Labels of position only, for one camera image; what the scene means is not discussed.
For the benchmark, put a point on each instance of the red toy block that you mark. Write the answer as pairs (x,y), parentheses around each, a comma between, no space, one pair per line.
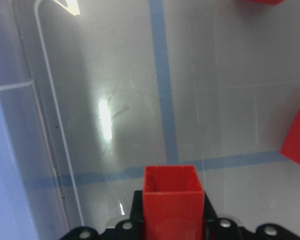
(173,203)
(266,2)
(291,146)

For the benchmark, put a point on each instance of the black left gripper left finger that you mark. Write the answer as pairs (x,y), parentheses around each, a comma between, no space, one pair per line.
(137,213)

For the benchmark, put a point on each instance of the blue plastic tray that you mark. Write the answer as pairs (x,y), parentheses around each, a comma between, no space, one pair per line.
(16,220)

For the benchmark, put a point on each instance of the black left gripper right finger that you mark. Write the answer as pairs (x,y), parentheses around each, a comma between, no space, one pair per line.
(209,220)

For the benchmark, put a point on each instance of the clear plastic storage box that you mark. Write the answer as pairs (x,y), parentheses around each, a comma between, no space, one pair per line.
(93,91)

